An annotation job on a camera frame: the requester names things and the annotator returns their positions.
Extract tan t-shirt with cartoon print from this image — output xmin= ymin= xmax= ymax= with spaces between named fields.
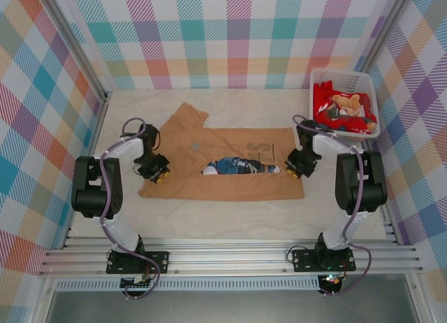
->
xmin=138 ymin=102 xmax=305 ymax=202

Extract red t-shirt with bear print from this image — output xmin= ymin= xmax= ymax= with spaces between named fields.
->
xmin=312 ymin=80 xmax=379 ymax=134

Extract white plastic basket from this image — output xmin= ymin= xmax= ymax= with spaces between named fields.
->
xmin=309 ymin=68 xmax=381 ymax=141

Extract left controller circuit board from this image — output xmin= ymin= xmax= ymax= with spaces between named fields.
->
xmin=120 ymin=275 xmax=153 ymax=291

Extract controller circuit board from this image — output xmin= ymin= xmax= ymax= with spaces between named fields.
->
xmin=120 ymin=275 xmax=153 ymax=291
xmin=320 ymin=273 xmax=345 ymax=293

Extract right controller circuit board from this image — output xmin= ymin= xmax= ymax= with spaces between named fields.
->
xmin=320 ymin=273 xmax=345 ymax=293

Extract grey metal panel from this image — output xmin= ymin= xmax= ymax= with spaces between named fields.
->
xmin=45 ymin=290 xmax=420 ymax=323

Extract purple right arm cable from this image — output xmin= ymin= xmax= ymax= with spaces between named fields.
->
xmin=292 ymin=114 xmax=372 ymax=298

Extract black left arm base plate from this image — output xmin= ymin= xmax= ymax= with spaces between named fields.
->
xmin=106 ymin=249 xmax=170 ymax=275

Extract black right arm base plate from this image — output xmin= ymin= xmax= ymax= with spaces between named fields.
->
xmin=291 ymin=247 xmax=357 ymax=273

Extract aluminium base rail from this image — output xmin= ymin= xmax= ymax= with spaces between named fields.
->
xmin=38 ymin=234 xmax=423 ymax=277

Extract white slotted cable duct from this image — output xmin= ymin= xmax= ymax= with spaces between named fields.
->
xmin=55 ymin=279 xmax=321 ymax=292

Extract aluminium frame post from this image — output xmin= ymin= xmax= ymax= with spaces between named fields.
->
xmin=356 ymin=0 xmax=417 ymax=76
xmin=41 ymin=0 xmax=113 ymax=101

